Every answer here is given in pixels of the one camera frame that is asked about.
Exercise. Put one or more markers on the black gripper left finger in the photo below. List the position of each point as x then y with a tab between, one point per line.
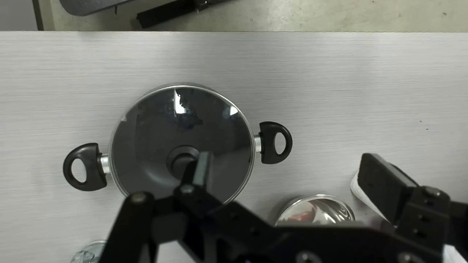
139	228

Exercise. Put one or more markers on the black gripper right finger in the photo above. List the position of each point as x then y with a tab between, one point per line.
389	187

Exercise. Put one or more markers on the glass lid with black knob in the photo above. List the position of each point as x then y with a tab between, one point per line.
146	140

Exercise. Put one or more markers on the small shiny metal object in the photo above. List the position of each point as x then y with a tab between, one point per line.
89	253

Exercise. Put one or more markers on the small metal bowl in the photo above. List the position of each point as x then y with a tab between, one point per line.
316	209

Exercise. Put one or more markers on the black flat bar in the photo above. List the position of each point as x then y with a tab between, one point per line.
168	13

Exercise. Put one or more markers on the dark vertical post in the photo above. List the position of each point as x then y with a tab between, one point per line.
38	14

